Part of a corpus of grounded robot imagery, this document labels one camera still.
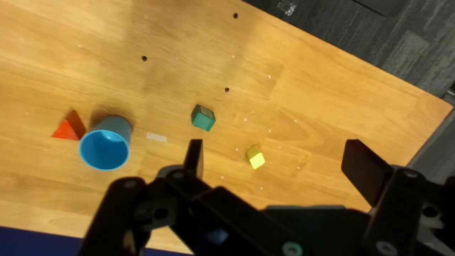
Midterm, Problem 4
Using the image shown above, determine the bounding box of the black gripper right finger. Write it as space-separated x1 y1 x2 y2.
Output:
340 138 455 256

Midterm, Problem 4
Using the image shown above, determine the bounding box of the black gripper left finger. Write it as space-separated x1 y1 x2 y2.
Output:
77 138 225 256

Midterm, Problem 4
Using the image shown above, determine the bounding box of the yellow wooden block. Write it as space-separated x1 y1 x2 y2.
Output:
245 144 268 171

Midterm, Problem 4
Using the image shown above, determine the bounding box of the blue plastic cup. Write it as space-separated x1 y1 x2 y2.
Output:
77 115 134 172

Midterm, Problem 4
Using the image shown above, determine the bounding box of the green wooden block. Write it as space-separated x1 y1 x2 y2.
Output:
189 104 218 132

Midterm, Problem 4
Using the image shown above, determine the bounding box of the red triangular wooden block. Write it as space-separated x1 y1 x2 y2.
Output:
50 108 88 142

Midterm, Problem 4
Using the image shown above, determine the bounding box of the small white tape piece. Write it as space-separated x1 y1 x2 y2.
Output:
145 132 170 144

